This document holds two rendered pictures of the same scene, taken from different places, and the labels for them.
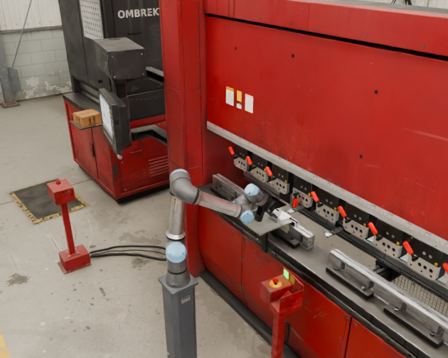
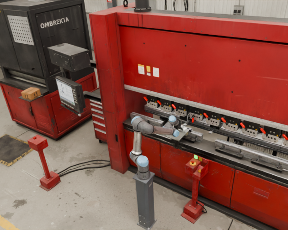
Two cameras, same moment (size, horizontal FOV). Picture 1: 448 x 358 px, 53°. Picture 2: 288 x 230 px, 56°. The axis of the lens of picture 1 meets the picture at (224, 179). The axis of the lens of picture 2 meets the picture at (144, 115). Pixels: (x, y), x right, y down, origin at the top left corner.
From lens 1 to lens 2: 0.99 m
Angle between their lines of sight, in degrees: 17
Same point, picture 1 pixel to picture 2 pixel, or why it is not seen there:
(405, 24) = (255, 28)
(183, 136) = (114, 96)
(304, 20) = (193, 27)
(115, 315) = (93, 205)
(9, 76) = not seen: outside the picture
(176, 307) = (146, 190)
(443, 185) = (279, 100)
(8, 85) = not seen: outside the picture
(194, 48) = (115, 45)
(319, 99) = (204, 66)
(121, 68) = (77, 64)
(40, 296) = (41, 208)
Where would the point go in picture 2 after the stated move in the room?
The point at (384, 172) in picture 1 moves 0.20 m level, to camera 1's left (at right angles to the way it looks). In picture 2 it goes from (246, 98) to (228, 102)
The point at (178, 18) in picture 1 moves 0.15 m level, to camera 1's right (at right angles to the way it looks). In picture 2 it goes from (107, 30) to (120, 28)
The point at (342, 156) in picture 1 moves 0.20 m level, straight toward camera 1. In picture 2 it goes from (221, 93) to (227, 102)
